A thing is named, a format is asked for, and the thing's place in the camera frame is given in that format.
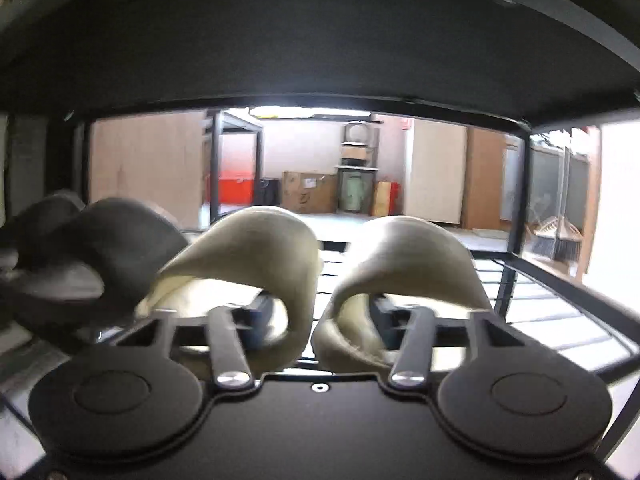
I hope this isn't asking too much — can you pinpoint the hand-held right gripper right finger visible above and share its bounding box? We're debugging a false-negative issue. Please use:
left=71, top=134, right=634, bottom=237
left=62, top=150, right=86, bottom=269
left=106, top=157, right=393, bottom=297
left=372, top=296, right=532, bottom=391

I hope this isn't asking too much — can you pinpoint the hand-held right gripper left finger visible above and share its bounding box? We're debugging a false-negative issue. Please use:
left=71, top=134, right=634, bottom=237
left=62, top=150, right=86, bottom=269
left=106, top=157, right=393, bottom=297
left=107, top=296, right=276, bottom=391

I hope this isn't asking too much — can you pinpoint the beige foam slide slipper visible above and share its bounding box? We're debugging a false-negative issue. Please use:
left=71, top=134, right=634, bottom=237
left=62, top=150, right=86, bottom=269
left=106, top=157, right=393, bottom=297
left=136, top=206, right=322, bottom=373
left=311, top=215, right=493, bottom=373

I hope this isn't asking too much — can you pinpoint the black metal shoe rack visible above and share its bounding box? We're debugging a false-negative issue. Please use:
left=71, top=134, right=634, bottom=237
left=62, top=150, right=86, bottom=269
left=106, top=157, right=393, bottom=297
left=0, top=0, right=640, bottom=480

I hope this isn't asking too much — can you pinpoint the black slide slipper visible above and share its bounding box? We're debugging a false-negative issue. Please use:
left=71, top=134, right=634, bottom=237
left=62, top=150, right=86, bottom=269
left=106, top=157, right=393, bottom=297
left=10, top=197, right=191, bottom=356
left=0, top=189, right=87, bottom=281

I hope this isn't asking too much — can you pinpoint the yellow and red bag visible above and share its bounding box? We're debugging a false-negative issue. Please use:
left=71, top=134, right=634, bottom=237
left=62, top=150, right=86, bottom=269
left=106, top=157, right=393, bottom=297
left=375, top=176, right=402, bottom=217

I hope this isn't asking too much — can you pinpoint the red box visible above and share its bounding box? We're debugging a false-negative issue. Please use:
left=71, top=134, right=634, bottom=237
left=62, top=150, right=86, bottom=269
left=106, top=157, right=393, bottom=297
left=219, top=170, right=259, bottom=206

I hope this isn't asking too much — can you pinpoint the black bin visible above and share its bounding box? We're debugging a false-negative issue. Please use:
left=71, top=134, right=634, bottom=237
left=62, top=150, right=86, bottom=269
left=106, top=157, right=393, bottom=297
left=259, top=178, right=282, bottom=207

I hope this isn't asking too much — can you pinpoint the large cardboard box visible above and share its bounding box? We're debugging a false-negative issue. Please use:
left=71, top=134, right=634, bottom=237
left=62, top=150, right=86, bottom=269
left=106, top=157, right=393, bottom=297
left=281, top=171, right=339, bottom=214

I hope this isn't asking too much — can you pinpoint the white panel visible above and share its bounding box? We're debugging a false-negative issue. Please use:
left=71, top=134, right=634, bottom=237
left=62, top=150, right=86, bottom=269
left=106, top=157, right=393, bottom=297
left=404, top=117, right=469, bottom=224

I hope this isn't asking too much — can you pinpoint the broom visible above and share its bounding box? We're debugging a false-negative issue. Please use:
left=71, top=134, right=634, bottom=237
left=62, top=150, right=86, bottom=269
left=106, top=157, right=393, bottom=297
left=531, top=214, right=584, bottom=263

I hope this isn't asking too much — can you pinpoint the brown wooden door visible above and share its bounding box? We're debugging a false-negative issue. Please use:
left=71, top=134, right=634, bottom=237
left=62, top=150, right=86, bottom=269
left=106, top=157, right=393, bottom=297
left=461, top=127, right=519, bottom=232

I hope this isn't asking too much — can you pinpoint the brown wooden board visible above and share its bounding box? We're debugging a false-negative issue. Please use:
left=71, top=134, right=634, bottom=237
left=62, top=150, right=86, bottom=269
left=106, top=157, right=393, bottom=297
left=89, top=112, right=210, bottom=233

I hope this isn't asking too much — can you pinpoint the small cardboard box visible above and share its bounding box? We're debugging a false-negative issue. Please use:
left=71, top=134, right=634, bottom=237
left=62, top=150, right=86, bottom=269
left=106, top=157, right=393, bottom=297
left=341, top=143, right=372, bottom=167

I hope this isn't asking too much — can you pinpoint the black metal shelf frame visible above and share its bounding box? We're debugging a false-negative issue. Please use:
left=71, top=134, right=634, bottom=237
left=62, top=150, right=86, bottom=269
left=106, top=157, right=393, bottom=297
left=202, top=110, right=266, bottom=228

